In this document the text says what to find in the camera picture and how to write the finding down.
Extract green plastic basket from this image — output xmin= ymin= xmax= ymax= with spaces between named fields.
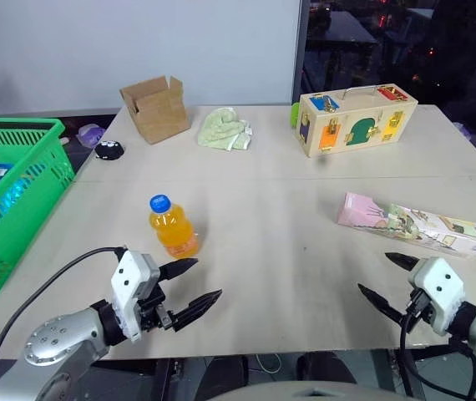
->
xmin=0 ymin=117 xmax=76 ymax=302

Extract open brown cardboard box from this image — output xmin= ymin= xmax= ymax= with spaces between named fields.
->
xmin=119 ymin=74 xmax=192 ymax=146

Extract purple plastic packet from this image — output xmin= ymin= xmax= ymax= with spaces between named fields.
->
xmin=76 ymin=124 xmax=106 ymax=148

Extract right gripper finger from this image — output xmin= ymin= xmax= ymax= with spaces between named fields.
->
xmin=357 ymin=283 xmax=403 ymax=324
xmin=384 ymin=251 xmax=420 ymax=272

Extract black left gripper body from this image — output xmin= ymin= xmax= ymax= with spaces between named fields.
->
xmin=136 ymin=282 xmax=180 ymax=334

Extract light green towel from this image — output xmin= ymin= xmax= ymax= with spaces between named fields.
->
xmin=196 ymin=106 xmax=256 ymax=152

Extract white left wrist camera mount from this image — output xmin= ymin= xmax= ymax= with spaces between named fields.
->
xmin=109 ymin=250 xmax=160 ymax=343

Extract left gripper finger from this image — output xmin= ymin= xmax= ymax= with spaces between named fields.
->
xmin=157 ymin=257 xmax=200 ymax=282
xmin=170 ymin=288 xmax=224 ymax=333

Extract black round device white dots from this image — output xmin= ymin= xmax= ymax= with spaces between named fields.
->
xmin=94 ymin=140 xmax=126 ymax=161

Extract wooden lock activity box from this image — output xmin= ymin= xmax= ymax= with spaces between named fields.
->
xmin=296 ymin=84 xmax=420 ymax=160

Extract orange juice bottle blue cap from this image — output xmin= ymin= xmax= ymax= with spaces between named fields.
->
xmin=148 ymin=193 xmax=203 ymax=258

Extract thin white cable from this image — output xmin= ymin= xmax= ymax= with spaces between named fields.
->
xmin=256 ymin=353 xmax=283 ymax=373

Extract dark background table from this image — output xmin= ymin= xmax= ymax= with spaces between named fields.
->
xmin=306 ymin=8 xmax=381 ymax=91

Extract pink illustrated carton box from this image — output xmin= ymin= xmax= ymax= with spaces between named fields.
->
xmin=337 ymin=191 xmax=476 ymax=259

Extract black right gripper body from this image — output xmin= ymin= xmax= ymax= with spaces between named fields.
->
xmin=398 ymin=288 xmax=434 ymax=332

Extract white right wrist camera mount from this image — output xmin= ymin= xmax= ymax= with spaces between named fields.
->
xmin=406 ymin=256 xmax=465 ymax=336

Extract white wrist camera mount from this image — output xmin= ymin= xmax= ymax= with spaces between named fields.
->
xmin=109 ymin=250 xmax=160 ymax=343
xmin=406 ymin=256 xmax=465 ymax=336

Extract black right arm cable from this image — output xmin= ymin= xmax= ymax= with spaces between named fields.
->
xmin=396 ymin=292 xmax=476 ymax=401

